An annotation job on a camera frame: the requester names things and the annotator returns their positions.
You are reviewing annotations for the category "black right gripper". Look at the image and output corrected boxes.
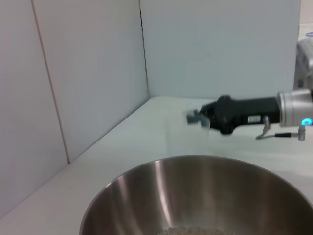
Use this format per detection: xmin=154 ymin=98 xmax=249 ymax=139
xmin=185 ymin=95 xmax=281 ymax=135

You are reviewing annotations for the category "stainless steel mixing bowl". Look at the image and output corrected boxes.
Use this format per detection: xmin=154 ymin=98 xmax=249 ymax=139
xmin=78 ymin=154 xmax=313 ymax=235

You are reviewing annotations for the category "white partition board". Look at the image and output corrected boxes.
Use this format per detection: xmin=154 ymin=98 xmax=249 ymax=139
xmin=139 ymin=0 xmax=302 ymax=99

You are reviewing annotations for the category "right wrist cable with connectors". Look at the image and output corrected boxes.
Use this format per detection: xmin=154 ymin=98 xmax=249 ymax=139
xmin=255 ymin=115 xmax=308 ymax=142

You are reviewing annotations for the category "white silver wrist camera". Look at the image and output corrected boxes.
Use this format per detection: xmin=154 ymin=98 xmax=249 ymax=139
xmin=295 ymin=37 xmax=313 ymax=91

